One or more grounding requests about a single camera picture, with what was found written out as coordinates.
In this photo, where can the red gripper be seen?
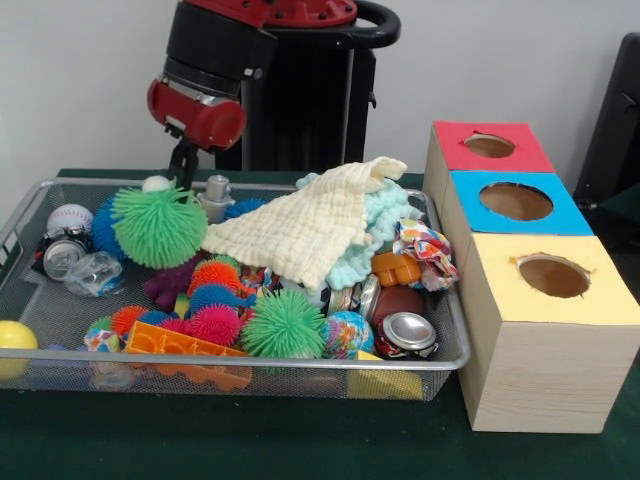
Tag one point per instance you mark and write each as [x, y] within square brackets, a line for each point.
[215, 125]

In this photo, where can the large green fuzzy ball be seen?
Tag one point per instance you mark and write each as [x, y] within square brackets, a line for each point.
[160, 225]

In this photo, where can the cream cloth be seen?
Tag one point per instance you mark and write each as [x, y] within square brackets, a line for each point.
[300, 230]

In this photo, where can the mint green cloth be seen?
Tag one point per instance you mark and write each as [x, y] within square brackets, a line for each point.
[390, 210]

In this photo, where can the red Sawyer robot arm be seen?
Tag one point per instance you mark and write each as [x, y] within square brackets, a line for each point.
[215, 45]

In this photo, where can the shallow mesh bin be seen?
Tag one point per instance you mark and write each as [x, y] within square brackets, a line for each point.
[445, 320]

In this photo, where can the wooden box with three holes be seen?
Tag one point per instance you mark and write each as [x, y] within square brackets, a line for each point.
[545, 370]

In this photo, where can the grey toy figure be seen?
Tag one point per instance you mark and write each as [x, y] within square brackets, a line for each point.
[217, 197]

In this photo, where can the blue spiky ball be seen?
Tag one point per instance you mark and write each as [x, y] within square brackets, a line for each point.
[102, 225]

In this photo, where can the white baseball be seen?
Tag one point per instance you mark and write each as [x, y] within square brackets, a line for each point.
[70, 217]

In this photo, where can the crushed clear plastic cup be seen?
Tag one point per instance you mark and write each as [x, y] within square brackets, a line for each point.
[95, 272]

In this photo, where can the black can with silver end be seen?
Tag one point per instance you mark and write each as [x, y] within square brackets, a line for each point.
[62, 257]

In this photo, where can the green fuzzy ball with eyes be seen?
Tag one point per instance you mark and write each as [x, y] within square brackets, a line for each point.
[282, 325]

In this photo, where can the yellow ball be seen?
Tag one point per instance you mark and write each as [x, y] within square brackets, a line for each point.
[16, 335]

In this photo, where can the crushed can with silver end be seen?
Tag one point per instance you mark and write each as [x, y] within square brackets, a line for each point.
[409, 330]

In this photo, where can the black panel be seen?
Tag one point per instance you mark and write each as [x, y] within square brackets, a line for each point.
[617, 125]

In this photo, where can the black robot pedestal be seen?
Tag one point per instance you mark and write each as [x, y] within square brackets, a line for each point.
[310, 110]

